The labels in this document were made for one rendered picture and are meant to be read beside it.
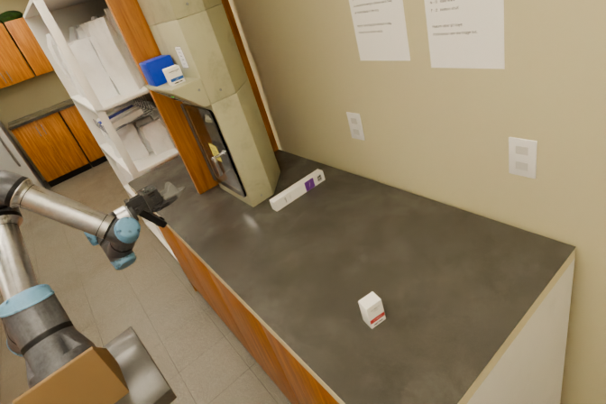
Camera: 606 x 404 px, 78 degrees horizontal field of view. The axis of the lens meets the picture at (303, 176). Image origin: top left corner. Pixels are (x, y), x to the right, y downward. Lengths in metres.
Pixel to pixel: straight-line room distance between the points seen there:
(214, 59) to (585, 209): 1.21
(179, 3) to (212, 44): 0.16
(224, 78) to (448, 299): 1.04
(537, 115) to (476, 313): 0.50
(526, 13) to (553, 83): 0.17
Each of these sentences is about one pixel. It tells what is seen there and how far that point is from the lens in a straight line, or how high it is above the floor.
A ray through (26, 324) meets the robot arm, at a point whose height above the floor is 1.20.
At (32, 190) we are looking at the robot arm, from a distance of 1.36.
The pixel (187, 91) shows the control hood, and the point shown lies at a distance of 1.41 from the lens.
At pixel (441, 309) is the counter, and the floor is 0.94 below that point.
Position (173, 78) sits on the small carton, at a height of 1.53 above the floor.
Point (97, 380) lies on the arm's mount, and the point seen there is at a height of 1.03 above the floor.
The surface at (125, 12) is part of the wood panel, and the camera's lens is 1.74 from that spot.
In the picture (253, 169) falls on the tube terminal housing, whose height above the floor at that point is 1.10.
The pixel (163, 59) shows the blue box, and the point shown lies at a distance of 1.58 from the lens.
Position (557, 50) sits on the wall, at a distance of 1.03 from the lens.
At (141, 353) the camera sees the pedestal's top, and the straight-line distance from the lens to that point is 1.28.
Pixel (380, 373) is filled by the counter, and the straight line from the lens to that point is 0.96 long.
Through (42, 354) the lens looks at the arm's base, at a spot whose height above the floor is 1.15.
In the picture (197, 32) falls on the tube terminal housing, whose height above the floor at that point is 1.65.
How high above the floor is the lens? 1.75
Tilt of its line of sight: 28 degrees down
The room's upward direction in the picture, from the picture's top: 17 degrees counter-clockwise
